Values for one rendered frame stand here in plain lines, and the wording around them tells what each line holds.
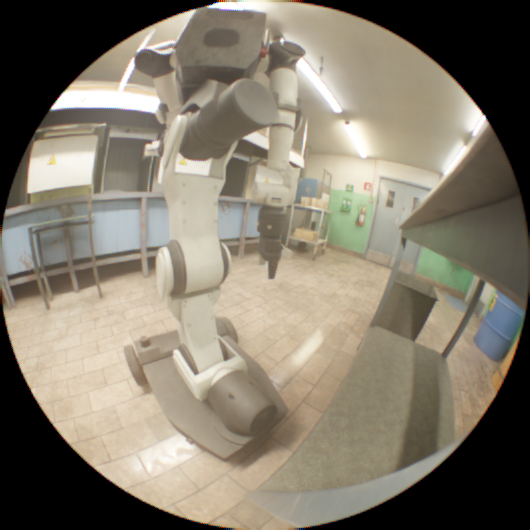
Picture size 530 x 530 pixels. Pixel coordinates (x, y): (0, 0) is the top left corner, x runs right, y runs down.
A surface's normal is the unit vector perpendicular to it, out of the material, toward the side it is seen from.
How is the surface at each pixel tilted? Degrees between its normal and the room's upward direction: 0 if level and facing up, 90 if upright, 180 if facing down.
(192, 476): 0
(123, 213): 90
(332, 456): 0
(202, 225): 76
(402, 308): 90
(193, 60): 98
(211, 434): 0
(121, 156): 90
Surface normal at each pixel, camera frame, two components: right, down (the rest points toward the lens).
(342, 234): -0.65, 0.16
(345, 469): 0.14, -0.93
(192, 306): 0.72, 0.10
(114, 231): 0.75, 0.32
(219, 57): 0.27, 0.48
